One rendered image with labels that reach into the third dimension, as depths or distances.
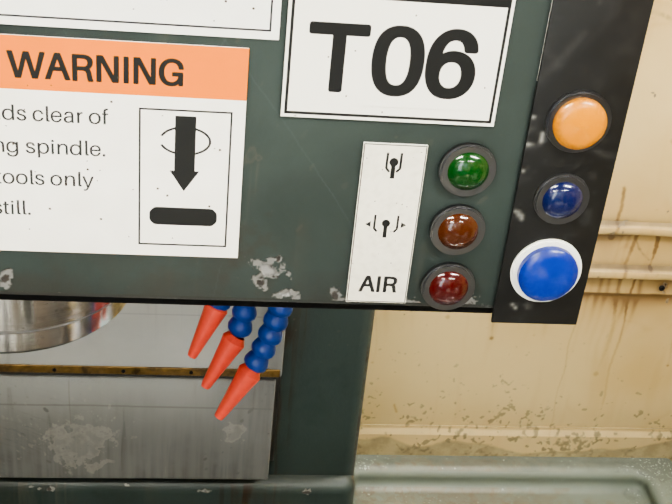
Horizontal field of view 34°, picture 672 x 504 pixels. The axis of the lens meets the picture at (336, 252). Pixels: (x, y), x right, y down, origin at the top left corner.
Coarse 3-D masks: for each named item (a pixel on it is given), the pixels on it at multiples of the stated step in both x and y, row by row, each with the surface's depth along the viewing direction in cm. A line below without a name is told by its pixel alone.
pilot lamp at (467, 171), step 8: (456, 160) 51; (464, 160) 51; (472, 160) 51; (480, 160) 51; (448, 168) 51; (456, 168) 51; (464, 168) 51; (472, 168) 51; (480, 168) 51; (488, 168) 51; (448, 176) 51; (456, 176) 51; (464, 176) 51; (472, 176) 51; (480, 176) 51; (456, 184) 51; (464, 184) 51; (472, 184) 51; (480, 184) 51
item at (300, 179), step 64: (256, 64) 48; (512, 64) 49; (256, 128) 50; (320, 128) 50; (384, 128) 50; (448, 128) 50; (512, 128) 51; (256, 192) 51; (320, 192) 51; (448, 192) 52; (512, 192) 52; (0, 256) 52; (64, 256) 52; (128, 256) 52; (256, 256) 53; (320, 256) 53; (448, 256) 54
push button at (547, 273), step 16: (528, 256) 54; (544, 256) 53; (560, 256) 53; (528, 272) 54; (544, 272) 54; (560, 272) 54; (576, 272) 54; (528, 288) 54; (544, 288) 54; (560, 288) 54
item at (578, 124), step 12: (564, 108) 50; (576, 108) 50; (588, 108) 50; (600, 108) 50; (564, 120) 50; (576, 120) 50; (588, 120) 50; (600, 120) 50; (564, 132) 50; (576, 132) 50; (588, 132) 50; (600, 132) 50; (564, 144) 51; (576, 144) 50; (588, 144) 51
